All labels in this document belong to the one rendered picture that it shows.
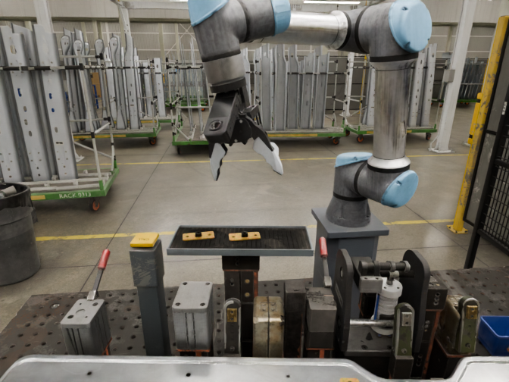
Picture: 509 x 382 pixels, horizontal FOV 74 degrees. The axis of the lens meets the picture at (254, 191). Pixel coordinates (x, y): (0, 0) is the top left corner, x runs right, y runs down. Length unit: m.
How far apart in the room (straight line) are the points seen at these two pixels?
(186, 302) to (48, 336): 0.78
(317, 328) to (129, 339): 0.73
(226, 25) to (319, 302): 0.61
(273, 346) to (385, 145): 0.59
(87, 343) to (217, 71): 0.66
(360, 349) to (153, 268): 0.56
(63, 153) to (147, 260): 3.77
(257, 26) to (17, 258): 2.83
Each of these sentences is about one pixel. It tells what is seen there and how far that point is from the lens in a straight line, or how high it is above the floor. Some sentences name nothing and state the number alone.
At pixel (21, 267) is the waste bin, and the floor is 0.13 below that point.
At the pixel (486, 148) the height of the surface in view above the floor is 0.90.
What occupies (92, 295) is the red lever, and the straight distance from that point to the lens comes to 0.95.
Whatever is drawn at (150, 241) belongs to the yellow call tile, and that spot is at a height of 1.16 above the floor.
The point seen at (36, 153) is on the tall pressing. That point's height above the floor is 0.65.
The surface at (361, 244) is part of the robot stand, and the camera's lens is 1.18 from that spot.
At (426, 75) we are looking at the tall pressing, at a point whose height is 1.43.
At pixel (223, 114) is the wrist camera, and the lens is 0.63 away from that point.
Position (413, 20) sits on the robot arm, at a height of 1.69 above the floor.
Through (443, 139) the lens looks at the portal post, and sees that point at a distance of 7.77.
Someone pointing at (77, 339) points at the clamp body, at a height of 1.02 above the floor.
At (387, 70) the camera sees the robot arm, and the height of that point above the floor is 1.58.
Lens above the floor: 1.59
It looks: 20 degrees down
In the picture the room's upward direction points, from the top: straight up
